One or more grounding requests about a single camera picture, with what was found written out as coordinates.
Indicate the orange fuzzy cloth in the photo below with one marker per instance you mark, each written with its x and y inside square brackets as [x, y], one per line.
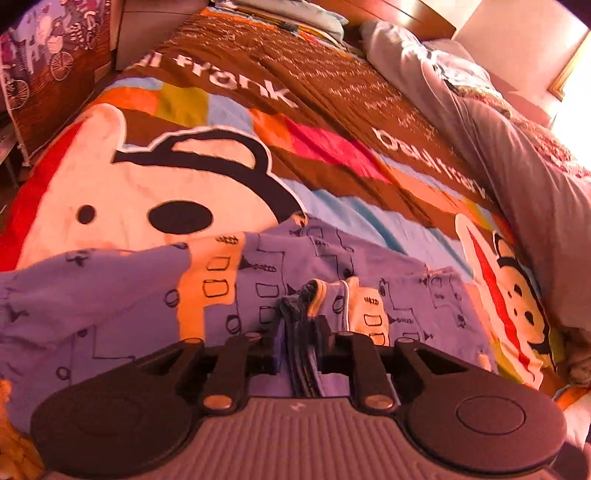
[18, 438]

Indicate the blue dotted wardrobe curtain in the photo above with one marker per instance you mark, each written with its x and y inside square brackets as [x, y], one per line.
[51, 55]

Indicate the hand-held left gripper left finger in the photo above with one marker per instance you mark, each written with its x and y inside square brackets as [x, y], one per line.
[278, 350]

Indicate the pink fuzzy blanket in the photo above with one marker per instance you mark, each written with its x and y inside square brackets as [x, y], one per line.
[554, 152]

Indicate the grey duvet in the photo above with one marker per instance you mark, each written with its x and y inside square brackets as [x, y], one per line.
[531, 184]

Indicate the wooden headboard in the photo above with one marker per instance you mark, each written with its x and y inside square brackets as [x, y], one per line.
[397, 14]

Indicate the light blue pillow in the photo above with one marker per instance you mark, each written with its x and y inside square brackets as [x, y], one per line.
[295, 16]

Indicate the cartoon printed bed sheet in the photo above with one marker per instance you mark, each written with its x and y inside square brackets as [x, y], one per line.
[323, 138]

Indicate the blue orange printed pants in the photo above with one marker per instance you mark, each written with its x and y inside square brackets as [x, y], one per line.
[115, 286]

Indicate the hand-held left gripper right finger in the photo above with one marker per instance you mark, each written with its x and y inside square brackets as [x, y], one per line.
[324, 344]

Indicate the picture frame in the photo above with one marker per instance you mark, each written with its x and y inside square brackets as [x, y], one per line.
[565, 76]

